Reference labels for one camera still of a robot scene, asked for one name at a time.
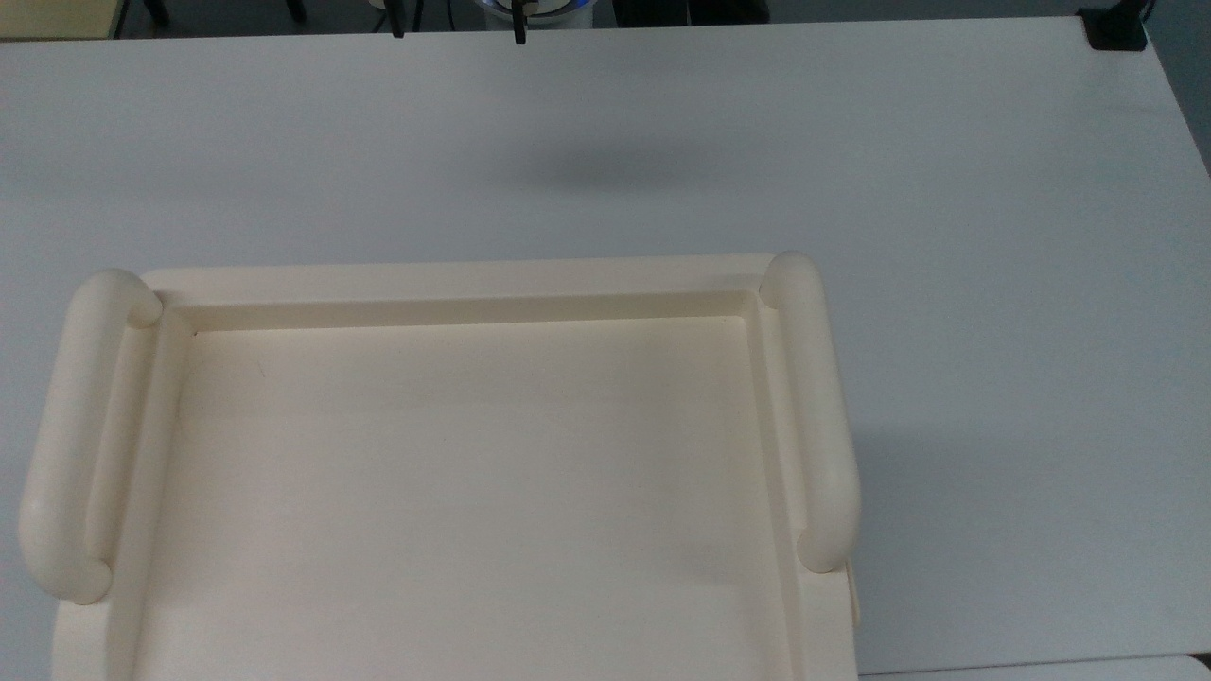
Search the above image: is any cream rounded cabinet rail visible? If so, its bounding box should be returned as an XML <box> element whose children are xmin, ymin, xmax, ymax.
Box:
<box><xmin>760</xmin><ymin>252</ymin><xmax>862</xmax><ymax>575</ymax></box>
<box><xmin>19</xmin><ymin>269</ymin><xmax>164</xmax><ymax>606</ymax></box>

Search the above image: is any light wooden furniture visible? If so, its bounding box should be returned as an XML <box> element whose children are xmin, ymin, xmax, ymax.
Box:
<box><xmin>0</xmin><ymin>0</ymin><xmax>130</xmax><ymax>42</ymax></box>

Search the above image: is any black table clamp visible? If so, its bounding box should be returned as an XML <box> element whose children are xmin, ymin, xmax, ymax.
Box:
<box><xmin>1079</xmin><ymin>0</ymin><xmax>1157</xmax><ymax>52</ymax></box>

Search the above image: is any cream plastic tray with handles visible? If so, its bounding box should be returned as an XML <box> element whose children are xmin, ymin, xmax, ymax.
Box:
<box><xmin>19</xmin><ymin>251</ymin><xmax>862</xmax><ymax>681</ymax></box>

